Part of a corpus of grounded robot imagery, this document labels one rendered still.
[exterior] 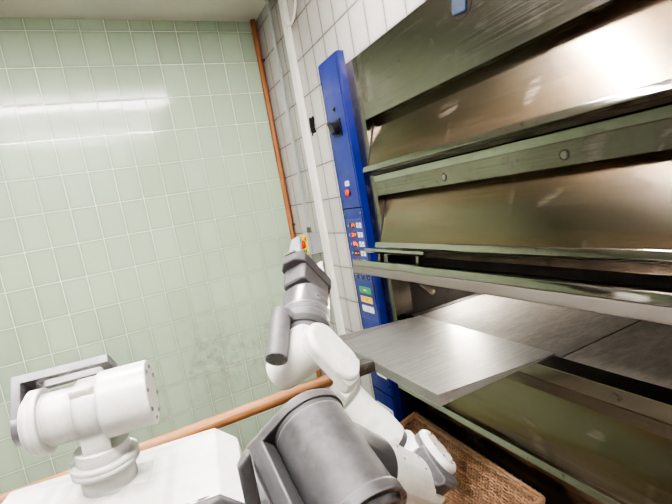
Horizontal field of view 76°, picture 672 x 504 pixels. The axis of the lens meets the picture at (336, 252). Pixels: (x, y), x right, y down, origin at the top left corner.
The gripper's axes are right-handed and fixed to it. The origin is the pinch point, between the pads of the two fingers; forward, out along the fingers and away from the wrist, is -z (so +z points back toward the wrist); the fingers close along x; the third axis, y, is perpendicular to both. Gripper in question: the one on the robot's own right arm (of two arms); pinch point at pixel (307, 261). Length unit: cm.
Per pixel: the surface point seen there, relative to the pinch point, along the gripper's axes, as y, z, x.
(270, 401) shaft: 27.2, 11.5, -23.1
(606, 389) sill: -40, 19, -50
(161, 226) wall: 98, -98, -13
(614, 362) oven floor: -44, 10, -56
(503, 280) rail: -31.9, 4.2, -23.7
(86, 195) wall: 111, -96, 18
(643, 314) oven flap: -48, 25, -19
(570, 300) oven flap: -40.7, 15.9, -21.5
